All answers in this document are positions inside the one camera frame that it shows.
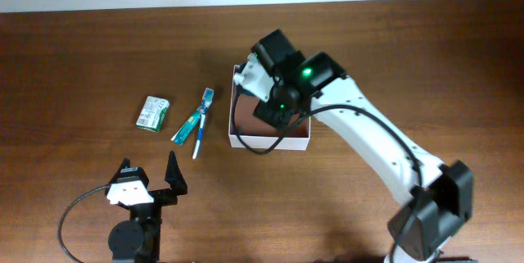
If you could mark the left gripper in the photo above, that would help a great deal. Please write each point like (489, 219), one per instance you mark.
(173, 176)

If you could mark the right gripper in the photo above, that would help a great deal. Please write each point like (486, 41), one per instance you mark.
(274, 112)

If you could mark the green toothpaste tube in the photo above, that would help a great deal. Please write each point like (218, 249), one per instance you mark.
(191, 123)

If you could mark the blue white toothbrush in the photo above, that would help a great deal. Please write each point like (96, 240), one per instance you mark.
(205, 105)

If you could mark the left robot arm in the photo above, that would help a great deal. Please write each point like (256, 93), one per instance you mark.
(137, 239)

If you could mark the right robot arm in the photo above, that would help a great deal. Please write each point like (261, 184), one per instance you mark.
(435, 198)

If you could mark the white cardboard box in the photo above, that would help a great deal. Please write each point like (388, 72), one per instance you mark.
(259, 135)

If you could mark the green white soap packet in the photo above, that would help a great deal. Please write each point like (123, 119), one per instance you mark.
(152, 115)

